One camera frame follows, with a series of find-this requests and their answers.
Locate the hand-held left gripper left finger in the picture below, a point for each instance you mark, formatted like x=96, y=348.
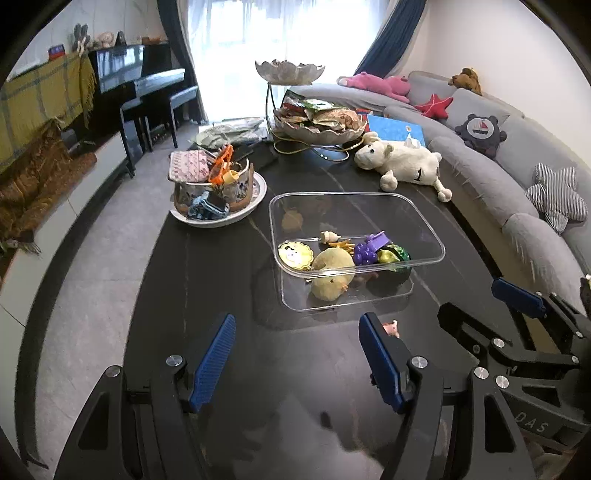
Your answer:
x=214, y=360

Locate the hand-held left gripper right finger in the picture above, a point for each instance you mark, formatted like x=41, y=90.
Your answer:
x=381, y=360

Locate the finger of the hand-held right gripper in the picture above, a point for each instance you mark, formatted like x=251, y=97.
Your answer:
x=461, y=323
x=517, y=295

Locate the small pink bunny toy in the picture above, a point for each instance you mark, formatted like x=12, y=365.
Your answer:
x=391, y=328

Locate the yellow capybara plush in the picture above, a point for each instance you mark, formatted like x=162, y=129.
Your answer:
x=330, y=272

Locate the purple grapes toy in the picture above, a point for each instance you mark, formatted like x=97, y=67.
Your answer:
x=364, y=253

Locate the small cream bear toy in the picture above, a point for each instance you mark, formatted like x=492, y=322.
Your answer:
x=328, y=236

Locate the clear plastic container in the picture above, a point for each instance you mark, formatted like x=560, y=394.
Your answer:
x=351, y=212

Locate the black marble desktop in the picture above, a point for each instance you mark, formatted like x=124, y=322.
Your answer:
x=207, y=258

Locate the striped star pillow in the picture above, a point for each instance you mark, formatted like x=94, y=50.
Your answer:
x=556, y=196

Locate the grey curved sofa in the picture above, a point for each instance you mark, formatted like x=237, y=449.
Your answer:
x=489, y=170

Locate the blue toy car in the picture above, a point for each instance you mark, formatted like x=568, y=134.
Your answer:
x=205, y=207

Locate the navy boat cushion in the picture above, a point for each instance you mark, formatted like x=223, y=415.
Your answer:
x=480, y=131

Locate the woven patterned basket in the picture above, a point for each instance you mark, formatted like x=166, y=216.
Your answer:
x=240, y=191

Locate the white sheep plush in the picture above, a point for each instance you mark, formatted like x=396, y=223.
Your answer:
x=406, y=161

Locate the white round plate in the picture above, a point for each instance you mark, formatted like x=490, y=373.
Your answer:
x=257, y=194

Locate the orange sunglasses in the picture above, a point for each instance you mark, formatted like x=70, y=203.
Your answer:
x=221, y=168

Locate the pink patterned pouch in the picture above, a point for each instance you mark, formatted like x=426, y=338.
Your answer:
x=189, y=166

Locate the blue book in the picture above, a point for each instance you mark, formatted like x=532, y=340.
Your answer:
x=392, y=129

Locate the black flat device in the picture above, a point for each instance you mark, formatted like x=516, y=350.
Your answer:
x=263, y=159

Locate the red star pillow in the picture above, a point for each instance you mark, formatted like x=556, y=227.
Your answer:
x=434, y=106

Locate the brown bear plush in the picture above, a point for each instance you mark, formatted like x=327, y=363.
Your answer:
x=466, y=81

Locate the grey folded bag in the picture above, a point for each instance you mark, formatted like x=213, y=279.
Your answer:
x=226, y=134

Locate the brown patterned cloth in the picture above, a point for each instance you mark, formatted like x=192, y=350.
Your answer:
x=41, y=184

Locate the pile of snack packets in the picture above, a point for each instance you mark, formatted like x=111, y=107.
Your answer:
x=323, y=117

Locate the pink bear plush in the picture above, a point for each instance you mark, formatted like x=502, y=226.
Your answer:
x=374, y=85

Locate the black piano bench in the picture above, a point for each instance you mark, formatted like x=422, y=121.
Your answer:
x=182, y=94

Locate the blue curtain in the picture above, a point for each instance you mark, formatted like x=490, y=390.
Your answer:
x=178, y=46
x=392, y=37

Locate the two-tier silver fruit stand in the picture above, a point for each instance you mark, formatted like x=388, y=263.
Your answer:
x=288, y=71

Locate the black piano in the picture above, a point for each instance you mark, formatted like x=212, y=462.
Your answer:
x=120, y=64

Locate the yellow plaid blanket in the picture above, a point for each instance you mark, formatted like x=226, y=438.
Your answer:
x=41, y=101

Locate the beige plush toy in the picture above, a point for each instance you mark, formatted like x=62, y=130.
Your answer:
x=105, y=40

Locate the white sheer curtain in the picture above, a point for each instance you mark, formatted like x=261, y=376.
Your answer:
x=277, y=27

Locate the red and blue box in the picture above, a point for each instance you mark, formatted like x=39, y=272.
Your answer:
x=56, y=51

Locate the grey bunny figure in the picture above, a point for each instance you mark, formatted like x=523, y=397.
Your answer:
x=82, y=39

